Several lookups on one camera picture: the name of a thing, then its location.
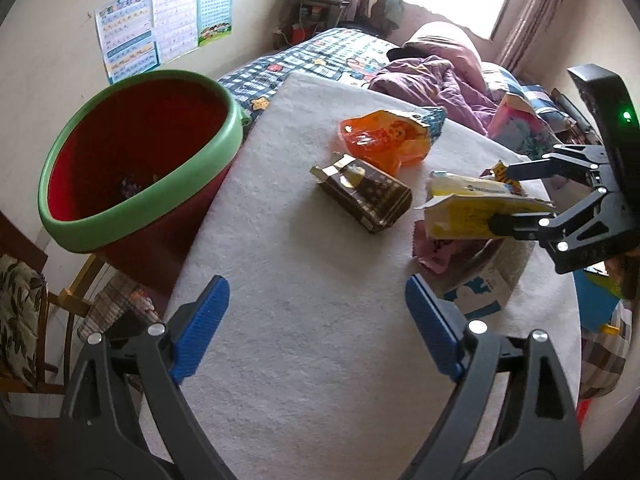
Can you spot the yellow carton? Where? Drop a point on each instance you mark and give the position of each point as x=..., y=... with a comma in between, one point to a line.
x=465, y=215

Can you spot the brown gold carton box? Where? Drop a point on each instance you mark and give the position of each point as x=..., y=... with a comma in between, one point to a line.
x=365, y=195

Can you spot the blue striped wall poster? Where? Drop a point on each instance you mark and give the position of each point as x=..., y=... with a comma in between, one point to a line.
x=125, y=35

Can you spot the white milk carton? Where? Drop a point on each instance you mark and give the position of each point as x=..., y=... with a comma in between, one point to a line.
x=480, y=285

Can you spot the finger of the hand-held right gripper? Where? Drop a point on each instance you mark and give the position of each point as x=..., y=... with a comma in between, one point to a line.
x=530, y=170
x=520, y=222

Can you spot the orange snack bag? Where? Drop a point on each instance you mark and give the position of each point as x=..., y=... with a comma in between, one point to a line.
x=385, y=140

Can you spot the checkered bed blanket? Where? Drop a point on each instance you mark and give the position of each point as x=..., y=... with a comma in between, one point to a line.
x=310, y=60

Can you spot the white wall poster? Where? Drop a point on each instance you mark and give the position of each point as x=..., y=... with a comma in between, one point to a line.
x=175, y=20

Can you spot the floral chair cushion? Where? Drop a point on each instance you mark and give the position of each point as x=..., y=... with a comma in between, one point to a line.
x=20, y=320

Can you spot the plaid cloth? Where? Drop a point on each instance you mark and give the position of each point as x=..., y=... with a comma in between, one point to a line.
x=120, y=305

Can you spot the wooden chair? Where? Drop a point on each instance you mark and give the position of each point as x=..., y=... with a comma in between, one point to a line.
x=70, y=300

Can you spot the red bucket with green rim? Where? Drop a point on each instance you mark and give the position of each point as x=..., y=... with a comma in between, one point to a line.
x=140, y=130

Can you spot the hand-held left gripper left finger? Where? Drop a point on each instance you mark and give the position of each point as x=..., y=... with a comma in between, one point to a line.
x=200, y=330

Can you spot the white fleece mat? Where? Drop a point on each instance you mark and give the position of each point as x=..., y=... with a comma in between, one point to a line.
x=310, y=310

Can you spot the teal wall poster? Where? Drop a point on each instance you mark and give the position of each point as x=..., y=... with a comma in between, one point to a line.
x=215, y=10

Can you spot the black wrapper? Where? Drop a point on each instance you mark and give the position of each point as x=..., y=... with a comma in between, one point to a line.
x=131, y=186

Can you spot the pink wrapper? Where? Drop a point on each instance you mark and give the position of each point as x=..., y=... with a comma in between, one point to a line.
x=442, y=252

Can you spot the pink printed bag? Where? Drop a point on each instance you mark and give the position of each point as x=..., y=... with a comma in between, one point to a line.
x=520, y=122

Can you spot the cluttered shelf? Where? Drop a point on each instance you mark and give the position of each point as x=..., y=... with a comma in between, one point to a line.
x=312, y=10

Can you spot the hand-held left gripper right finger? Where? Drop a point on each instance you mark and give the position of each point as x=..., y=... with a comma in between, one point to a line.
x=432, y=330

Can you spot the yellow wrapper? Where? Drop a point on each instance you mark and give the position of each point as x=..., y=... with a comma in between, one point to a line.
x=502, y=175

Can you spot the purple comforter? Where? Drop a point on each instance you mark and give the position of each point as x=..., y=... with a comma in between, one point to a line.
x=435, y=80

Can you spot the plaid bag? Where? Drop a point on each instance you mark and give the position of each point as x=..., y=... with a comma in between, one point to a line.
x=610, y=355

